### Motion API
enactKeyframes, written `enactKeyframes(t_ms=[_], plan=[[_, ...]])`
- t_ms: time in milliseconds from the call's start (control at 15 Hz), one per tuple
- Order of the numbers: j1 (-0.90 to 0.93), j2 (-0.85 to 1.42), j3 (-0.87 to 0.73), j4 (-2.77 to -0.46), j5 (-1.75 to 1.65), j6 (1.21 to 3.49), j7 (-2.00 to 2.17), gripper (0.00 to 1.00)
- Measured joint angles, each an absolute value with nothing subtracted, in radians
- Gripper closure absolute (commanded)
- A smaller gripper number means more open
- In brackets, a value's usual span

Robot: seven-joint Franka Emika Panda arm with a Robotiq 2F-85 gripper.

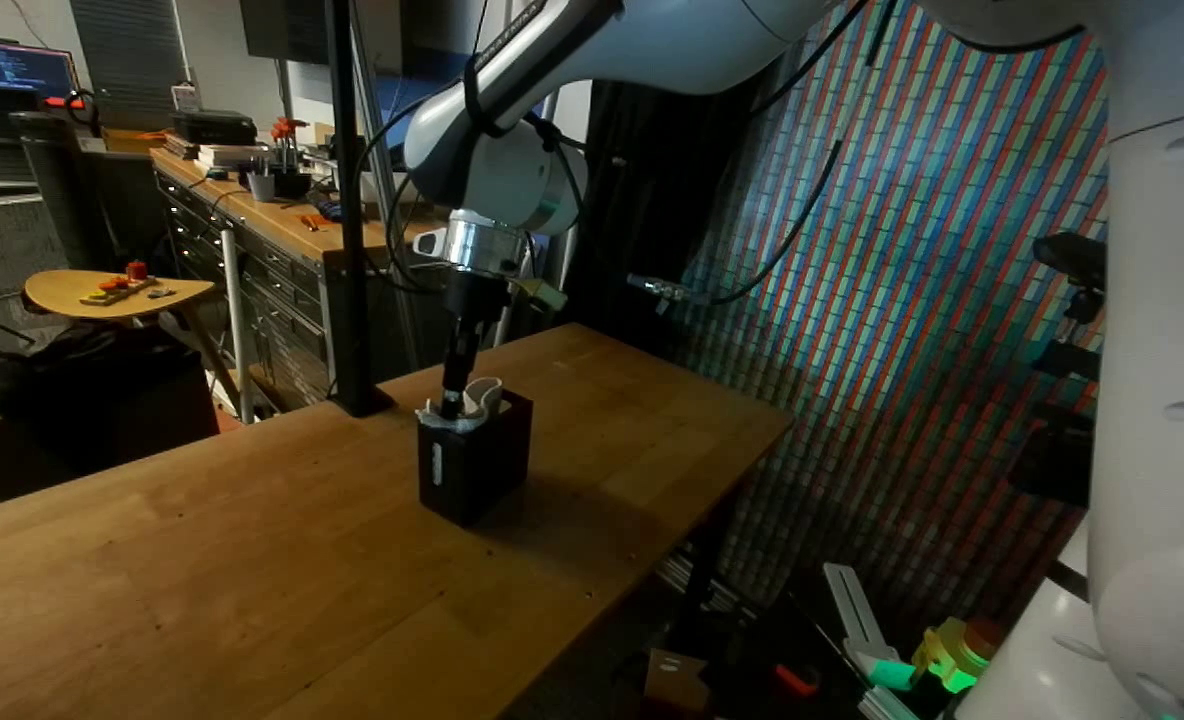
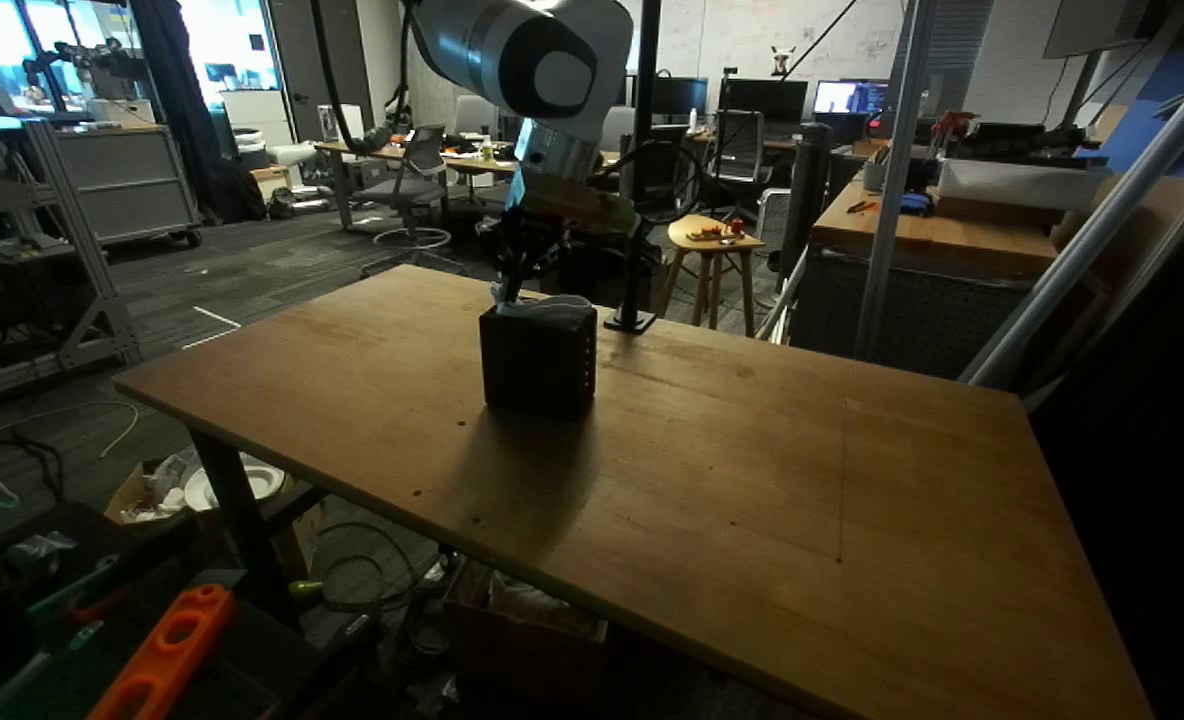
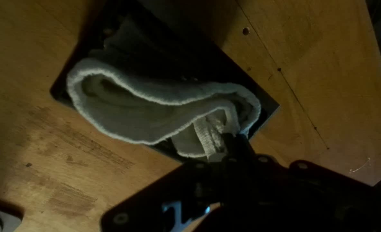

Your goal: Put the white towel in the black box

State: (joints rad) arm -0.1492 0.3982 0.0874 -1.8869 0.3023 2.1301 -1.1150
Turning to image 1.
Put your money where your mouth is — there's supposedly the green yellow plastic toy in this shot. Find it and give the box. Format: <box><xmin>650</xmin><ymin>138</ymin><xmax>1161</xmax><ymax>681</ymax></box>
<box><xmin>906</xmin><ymin>611</ymin><xmax>1013</xmax><ymax>700</ymax></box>

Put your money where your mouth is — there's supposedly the black toolbox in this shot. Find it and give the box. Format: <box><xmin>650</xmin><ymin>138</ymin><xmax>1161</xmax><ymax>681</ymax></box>
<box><xmin>168</xmin><ymin>109</ymin><xmax>265</xmax><ymax>149</ymax></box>

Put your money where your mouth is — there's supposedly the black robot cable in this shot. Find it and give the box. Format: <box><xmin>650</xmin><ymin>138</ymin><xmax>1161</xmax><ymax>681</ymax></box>
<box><xmin>624</xmin><ymin>0</ymin><xmax>903</xmax><ymax>311</ymax></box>

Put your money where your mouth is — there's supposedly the black vertical stand pole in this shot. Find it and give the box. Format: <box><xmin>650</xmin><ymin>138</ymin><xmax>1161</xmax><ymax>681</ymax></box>
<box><xmin>318</xmin><ymin>0</ymin><xmax>396</xmax><ymax>420</ymax></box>

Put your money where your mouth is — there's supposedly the white flat strip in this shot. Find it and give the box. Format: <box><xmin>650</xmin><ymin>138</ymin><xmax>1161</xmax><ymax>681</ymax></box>
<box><xmin>818</xmin><ymin>561</ymin><xmax>897</xmax><ymax>673</ymax></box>

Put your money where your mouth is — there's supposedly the black camera on stand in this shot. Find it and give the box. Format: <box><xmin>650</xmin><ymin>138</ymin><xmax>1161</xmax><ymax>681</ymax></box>
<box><xmin>1023</xmin><ymin>228</ymin><xmax>1112</xmax><ymax>386</ymax></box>

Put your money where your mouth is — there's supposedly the round wooden stool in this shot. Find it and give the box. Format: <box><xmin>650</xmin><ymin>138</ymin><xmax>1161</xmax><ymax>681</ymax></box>
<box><xmin>20</xmin><ymin>259</ymin><xmax>218</xmax><ymax>330</ymax></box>

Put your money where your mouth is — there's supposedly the black perforated box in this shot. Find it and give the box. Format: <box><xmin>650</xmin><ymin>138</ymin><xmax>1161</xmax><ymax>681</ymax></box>
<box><xmin>412</xmin><ymin>386</ymin><xmax>541</xmax><ymax>532</ymax></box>

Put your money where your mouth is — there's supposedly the patterned fabric backdrop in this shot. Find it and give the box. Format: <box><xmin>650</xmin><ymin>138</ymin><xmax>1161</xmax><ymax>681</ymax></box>
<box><xmin>570</xmin><ymin>0</ymin><xmax>1118</xmax><ymax>647</ymax></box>

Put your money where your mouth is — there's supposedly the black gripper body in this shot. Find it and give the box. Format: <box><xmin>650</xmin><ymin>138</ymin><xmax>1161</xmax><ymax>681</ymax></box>
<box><xmin>439</xmin><ymin>264</ymin><xmax>515</xmax><ymax>364</ymax></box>

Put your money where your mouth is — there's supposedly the wooden top workbench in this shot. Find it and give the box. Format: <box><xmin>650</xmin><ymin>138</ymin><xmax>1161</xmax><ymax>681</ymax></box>
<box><xmin>147</xmin><ymin>139</ymin><xmax>417</xmax><ymax>412</ymax></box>

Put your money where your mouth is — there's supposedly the lit computer monitor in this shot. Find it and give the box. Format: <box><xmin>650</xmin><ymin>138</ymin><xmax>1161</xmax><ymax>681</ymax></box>
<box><xmin>0</xmin><ymin>31</ymin><xmax>79</xmax><ymax>102</ymax></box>

